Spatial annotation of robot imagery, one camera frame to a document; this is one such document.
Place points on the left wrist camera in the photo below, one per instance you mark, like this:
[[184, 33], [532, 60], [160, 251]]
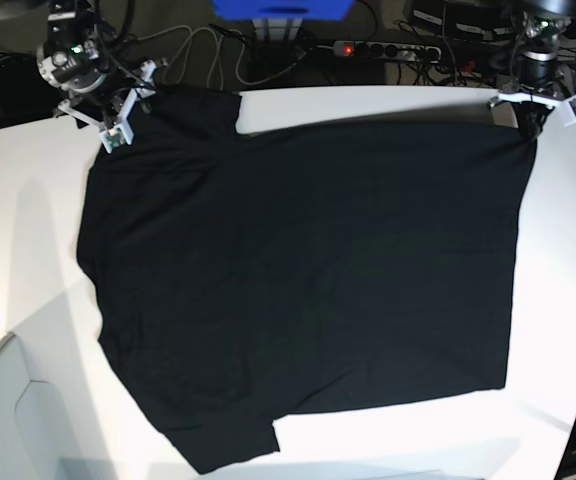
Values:
[[568, 111]]

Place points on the blue box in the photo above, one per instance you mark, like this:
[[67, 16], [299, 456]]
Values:
[[282, 9]]

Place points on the black power strip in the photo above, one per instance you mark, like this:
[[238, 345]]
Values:
[[387, 51]]

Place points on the grey panel at table corner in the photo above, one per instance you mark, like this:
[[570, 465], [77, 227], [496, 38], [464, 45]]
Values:
[[52, 423]]

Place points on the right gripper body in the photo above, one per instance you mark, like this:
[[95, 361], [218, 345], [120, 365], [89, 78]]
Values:
[[103, 100]]

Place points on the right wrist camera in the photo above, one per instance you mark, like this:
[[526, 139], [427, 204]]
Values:
[[117, 136]]

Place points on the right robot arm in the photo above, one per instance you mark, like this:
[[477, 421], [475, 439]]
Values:
[[84, 59]]

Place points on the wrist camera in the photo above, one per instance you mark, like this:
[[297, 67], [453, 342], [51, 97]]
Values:
[[568, 111], [117, 136]]

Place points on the black T-shirt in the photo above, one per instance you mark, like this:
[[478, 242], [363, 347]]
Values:
[[317, 269]]

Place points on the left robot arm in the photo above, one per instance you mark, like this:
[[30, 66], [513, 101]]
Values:
[[540, 25]]

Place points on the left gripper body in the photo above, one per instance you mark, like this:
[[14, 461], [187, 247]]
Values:
[[535, 76]]

